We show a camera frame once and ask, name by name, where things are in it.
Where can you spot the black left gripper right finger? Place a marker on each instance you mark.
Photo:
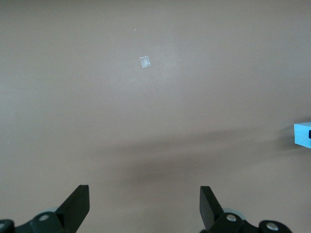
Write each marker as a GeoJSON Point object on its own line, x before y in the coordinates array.
{"type": "Point", "coordinates": [210, 213]}

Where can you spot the small clear tape piece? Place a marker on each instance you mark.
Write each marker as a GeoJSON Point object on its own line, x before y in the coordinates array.
{"type": "Point", "coordinates": [145, 61]}

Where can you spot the blue foam block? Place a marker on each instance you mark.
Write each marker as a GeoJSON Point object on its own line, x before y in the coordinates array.
{"type": "Point", "coordinates": [301, 136]}

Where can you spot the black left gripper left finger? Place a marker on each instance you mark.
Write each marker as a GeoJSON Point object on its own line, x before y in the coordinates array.
{"type": "Point", "coordinates": [73, 216]}

